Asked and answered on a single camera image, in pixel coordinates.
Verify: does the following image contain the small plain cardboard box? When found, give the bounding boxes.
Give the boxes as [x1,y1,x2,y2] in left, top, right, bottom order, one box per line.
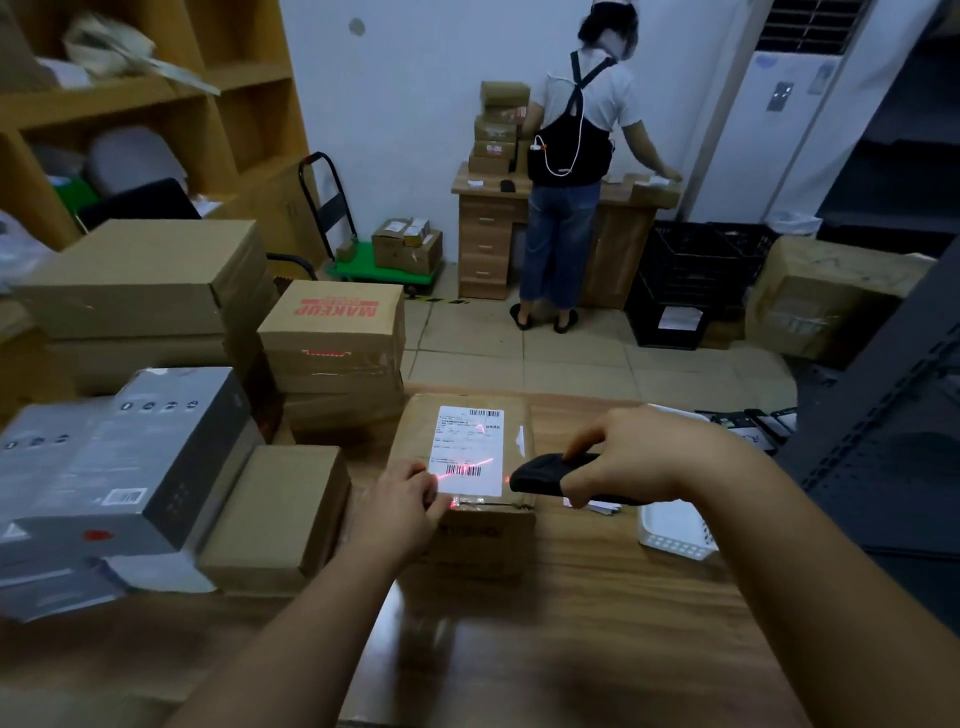
[196,444,352,598]

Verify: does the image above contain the wooden drawer desk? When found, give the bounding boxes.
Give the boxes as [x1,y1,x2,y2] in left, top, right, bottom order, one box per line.
[451,161,684,310]

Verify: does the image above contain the stack of large cardboard boxes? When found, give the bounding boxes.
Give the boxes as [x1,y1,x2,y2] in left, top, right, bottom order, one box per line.
[0,0,324,279]

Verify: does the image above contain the black plastic crate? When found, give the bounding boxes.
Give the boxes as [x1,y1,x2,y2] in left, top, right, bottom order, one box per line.
[643,222,740,316]
[704,221,781,320]

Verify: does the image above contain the white standing air conditioner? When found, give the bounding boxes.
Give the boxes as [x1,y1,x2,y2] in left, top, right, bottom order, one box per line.
[688,0,875,226]

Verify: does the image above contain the grey soft parcel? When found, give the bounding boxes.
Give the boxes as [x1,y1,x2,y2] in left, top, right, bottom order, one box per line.
[82,125,189,198]

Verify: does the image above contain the black office chair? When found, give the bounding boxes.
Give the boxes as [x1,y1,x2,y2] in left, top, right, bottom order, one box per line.
[74,177,320,283]

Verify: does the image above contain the white perforated plastic tray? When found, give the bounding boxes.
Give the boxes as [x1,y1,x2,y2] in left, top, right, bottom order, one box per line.
[637,403,720,562]

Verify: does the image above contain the dark metal shelf rack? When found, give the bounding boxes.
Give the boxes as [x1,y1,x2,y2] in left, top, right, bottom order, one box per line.
[817,0,960,260]
[776,239,960,635]

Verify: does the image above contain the person's right forearm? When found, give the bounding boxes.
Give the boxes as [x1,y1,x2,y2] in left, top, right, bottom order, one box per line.
[678,442,960,728]

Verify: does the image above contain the brown taped cardboard parcel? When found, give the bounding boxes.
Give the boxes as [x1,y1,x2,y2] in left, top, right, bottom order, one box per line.
[386,393,538,579]

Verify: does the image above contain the person's left hand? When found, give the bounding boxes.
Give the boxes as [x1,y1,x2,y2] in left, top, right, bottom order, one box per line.
[352,459,454,575]

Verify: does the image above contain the black scanners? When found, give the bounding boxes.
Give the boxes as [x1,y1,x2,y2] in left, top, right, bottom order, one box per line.
[708,410,778,455]

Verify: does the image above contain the crumpled white bag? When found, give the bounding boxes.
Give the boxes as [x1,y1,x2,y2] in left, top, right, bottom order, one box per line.
[63,11,223,97]

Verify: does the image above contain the red printed cardboard box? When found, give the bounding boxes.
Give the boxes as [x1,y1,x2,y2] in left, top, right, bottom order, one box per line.
[257,279,408,395]

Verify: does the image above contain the medium taped cardboard box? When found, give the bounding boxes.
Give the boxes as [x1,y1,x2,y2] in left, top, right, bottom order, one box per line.
[372,228,444,277]

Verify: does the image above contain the white plastic bag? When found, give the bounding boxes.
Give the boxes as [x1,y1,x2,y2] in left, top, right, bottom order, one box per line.
[764,209,824,238]

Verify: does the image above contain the black plastic crates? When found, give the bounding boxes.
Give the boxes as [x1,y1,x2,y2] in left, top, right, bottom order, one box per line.
[626,277,710,352]

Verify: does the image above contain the person's left forearm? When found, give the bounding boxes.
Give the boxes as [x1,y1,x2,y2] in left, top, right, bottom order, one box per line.
[164,543,421,728]

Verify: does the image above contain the stack of white stickers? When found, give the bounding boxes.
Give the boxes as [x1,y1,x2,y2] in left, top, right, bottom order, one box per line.
[562,494,624,517]

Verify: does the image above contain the stack of small cardboard boxes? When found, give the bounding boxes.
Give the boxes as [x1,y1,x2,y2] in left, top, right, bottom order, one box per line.
[468,80,532,178]

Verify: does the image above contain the person's right hand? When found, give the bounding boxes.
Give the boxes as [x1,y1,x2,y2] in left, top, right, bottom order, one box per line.
[558,404,751,511]

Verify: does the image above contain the green platform trolley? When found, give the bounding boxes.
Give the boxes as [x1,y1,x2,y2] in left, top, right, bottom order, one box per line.
[297,151,444,295]

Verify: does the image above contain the large wrapped cardboard box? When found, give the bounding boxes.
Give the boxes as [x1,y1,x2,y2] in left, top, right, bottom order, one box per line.
[744,236,939,369]

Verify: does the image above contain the black handheld scanner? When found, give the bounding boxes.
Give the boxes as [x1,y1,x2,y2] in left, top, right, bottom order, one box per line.
[508,452,654,508]

